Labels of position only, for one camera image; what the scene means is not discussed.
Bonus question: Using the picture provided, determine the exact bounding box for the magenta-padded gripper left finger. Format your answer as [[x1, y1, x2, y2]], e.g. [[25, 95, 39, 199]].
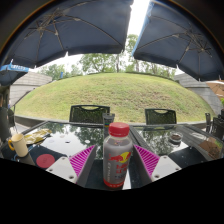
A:
[[45, 144, 99, 188]]

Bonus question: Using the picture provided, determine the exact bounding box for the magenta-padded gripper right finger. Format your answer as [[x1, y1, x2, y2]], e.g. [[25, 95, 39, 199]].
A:
[[131, 143, 183, 187]]

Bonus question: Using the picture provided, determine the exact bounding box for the red-capped grey drink bottle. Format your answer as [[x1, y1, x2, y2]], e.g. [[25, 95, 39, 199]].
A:
[[102, 121, 134, 190]]

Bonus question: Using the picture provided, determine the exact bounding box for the small glass ashtray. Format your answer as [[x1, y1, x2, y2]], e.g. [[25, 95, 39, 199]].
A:
[[169, 131, 184, 145]]

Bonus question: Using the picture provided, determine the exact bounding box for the flat round red coaster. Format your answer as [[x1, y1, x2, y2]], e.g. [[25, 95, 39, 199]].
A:
[[35, 153, 56, 169]]

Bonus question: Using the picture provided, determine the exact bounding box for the black wicker chair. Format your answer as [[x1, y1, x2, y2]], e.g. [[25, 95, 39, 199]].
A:
[[144, 108, 178, 126], [68, 104, 111, 125]]

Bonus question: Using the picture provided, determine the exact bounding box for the grey cylindrical tube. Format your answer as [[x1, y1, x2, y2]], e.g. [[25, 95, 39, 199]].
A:
[[102, 112, 116, 129]]

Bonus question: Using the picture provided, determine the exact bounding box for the yellow plastic packet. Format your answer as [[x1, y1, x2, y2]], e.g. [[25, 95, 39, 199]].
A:
[[23, 128, 53, 146]]

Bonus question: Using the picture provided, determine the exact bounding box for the brown paper bag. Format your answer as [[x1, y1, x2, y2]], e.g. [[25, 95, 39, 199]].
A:
[[199, 138, 224, 159]]

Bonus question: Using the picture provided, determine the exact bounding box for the dark patio chair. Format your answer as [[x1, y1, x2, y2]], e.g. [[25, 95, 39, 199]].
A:
[[204, 112, 224, 139]]

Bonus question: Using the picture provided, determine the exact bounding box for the grey-roofed building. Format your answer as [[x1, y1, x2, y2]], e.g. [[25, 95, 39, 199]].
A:
[[9, 71, 53, 106], [173, 72, 223, 115]]

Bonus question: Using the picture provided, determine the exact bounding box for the beige patio umbrella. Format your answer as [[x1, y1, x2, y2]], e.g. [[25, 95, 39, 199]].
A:
[[206, 79, 224, 98]]

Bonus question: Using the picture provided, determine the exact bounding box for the navy umbrella with light-blue edge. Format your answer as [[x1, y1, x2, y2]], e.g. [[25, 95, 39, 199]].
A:
[[0, 61, 30, 87]]

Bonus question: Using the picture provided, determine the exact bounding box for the large navy patio umbrella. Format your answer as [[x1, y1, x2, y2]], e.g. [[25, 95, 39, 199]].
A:
[[131, 0, 224, 83], [0, 0, 135, 69]]

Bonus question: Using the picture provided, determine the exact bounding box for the cream mug with yellow handle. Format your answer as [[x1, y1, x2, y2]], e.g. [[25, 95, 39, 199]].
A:
[[7, 133, 30, 158]]

